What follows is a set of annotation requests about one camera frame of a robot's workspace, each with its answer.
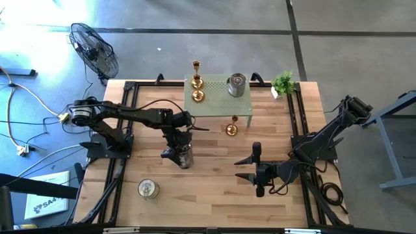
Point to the silver jar front left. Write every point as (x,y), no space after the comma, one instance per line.
(148,189)

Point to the silver jar table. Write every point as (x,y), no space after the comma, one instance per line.
(236,87)

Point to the white metal bracket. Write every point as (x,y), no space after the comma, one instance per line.
(302,231)
(120,230)

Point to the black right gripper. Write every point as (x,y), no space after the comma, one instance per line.
(268,172)

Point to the small yellow object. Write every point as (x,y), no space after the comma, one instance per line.
(24,226)

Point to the green perforated metal shelf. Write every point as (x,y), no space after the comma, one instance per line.
(221,104)

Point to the white printed board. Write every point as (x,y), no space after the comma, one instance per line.
(48,208)

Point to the grey-blue metal table frame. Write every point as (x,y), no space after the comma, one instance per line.
(387,146)

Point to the black stand beam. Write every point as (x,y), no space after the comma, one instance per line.
(32,186)

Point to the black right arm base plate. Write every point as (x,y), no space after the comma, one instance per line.
(330,156)

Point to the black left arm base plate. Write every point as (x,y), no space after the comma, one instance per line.
(97,153)

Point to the black floor fan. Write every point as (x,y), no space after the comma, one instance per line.
(94,52)

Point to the black aluminium table frame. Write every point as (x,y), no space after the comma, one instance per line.
(152,84)

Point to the brass candlestick holder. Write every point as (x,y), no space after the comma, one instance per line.
(231,130)
(196,64)
(198,96)

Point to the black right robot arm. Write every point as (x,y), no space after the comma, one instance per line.
(325,136)

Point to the black upright post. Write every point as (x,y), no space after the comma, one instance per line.
(6,208)

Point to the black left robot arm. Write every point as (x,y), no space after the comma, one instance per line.
(136,115)

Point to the green plant in white pot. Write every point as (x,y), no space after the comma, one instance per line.
(283,84)

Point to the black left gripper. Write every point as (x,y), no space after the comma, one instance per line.
(177,136)

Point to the glass candle jar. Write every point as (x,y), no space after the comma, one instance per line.
(187,161)

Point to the black floor bar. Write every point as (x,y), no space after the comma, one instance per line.
(19,72)

